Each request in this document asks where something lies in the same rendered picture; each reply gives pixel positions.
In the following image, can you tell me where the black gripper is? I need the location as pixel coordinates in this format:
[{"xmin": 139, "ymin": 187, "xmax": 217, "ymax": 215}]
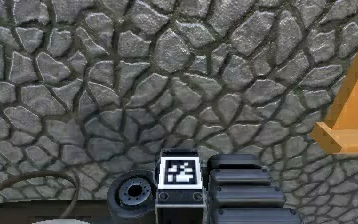
[{"xmin": 106, "ymin": 170, "xmax": 158, "ymax": 224}]

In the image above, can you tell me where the dark curved cable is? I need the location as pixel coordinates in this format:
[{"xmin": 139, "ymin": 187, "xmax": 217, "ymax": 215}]
[{"xmin": 0, "ymin": 170, "xmax": 82, "ymax": 219}]

